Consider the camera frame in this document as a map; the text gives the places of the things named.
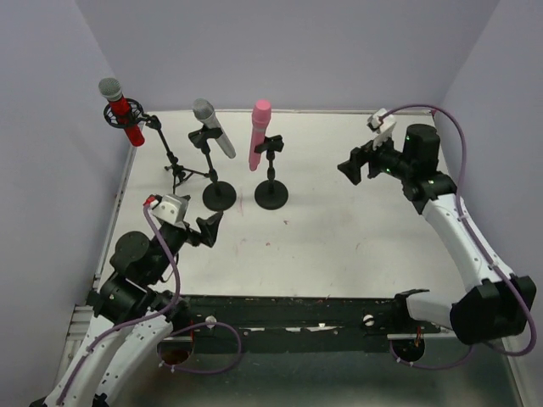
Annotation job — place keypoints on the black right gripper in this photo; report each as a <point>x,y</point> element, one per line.
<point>369,158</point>

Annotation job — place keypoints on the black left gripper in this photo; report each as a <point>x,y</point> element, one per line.
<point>197,234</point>

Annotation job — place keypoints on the black round-base mic stand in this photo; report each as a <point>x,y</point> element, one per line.
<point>218,195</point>
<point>271,194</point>

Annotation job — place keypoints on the black tripod shock-mount stand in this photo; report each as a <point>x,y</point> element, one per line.
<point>180,173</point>

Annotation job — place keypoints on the silver microphone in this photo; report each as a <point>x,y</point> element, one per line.
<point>205,113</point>

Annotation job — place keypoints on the pink microphone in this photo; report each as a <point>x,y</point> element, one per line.
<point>261,118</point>

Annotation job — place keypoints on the red glitter microphone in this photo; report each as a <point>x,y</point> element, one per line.
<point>121,110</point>

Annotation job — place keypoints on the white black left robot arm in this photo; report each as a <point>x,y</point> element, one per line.
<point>138,306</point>

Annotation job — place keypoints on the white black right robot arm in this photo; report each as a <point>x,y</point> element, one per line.
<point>497,302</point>

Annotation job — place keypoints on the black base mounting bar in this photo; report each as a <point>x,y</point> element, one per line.
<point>278,325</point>

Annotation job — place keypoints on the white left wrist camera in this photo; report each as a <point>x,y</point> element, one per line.
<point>166,209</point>

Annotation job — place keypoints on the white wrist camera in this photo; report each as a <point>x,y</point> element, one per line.
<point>166,209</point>
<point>382,125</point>

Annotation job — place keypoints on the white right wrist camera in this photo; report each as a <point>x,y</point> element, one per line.
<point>382,125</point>

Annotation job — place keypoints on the aluminium frame rail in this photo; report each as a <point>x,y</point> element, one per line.
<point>77,330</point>

